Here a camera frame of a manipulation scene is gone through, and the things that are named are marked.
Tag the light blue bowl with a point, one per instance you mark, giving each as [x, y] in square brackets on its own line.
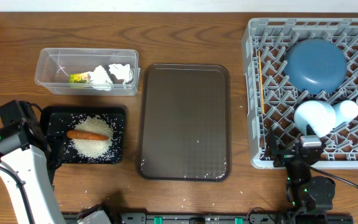
[319, 115]

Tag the orange carrot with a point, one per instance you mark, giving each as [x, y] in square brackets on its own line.
[84, 135]

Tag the dark blue plate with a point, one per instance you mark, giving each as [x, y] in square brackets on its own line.
[315, 65]

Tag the clear plastic bin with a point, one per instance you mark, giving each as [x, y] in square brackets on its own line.
[56, 64]

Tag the grey plastic dishwasher rack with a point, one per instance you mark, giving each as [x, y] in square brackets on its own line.
[274, 37]

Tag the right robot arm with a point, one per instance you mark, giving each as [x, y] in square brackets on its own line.
[311, 196]

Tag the light blue cup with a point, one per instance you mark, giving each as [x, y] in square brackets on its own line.
[345, 111]

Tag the pile of white rice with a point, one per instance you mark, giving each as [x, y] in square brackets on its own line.
[93, 146]

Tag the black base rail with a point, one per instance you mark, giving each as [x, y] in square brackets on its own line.
[252, 218]

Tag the white paper napkin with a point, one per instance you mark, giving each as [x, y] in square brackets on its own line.
[100, 79]

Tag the dark brown serving tray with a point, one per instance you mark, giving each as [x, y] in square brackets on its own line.
[185, 123]

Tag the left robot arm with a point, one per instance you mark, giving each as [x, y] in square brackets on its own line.
[28, 161]

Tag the green yellow snack wrapper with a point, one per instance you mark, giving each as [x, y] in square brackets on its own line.
[79, 78]

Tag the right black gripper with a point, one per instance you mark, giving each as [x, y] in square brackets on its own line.
[273, 150]

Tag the black plastic tray bin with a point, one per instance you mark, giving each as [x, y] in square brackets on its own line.
[117, 124]

